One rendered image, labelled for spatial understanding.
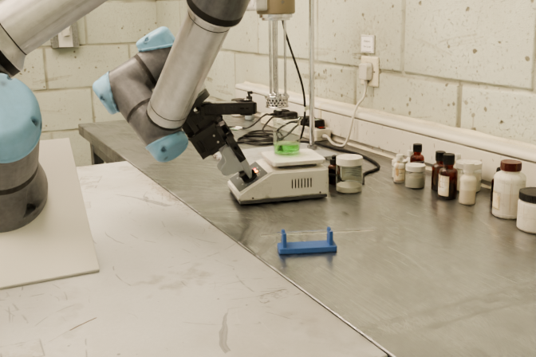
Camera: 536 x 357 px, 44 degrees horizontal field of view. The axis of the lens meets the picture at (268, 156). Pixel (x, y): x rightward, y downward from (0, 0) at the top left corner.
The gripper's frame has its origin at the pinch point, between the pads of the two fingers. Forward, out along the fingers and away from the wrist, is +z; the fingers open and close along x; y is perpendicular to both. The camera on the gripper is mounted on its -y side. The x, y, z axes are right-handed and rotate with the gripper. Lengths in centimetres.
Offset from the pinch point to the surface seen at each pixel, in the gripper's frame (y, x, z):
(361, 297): 0, 53, 8
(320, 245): -1.1, 33.7, 7.3
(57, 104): 52, -232, -14
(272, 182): -2.5, 3.7, 3.7
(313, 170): -11.2, 3.7, 6.8
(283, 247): 4.3, 33.1, 4.0
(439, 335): -5, 67, 11
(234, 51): -31, -141, -1
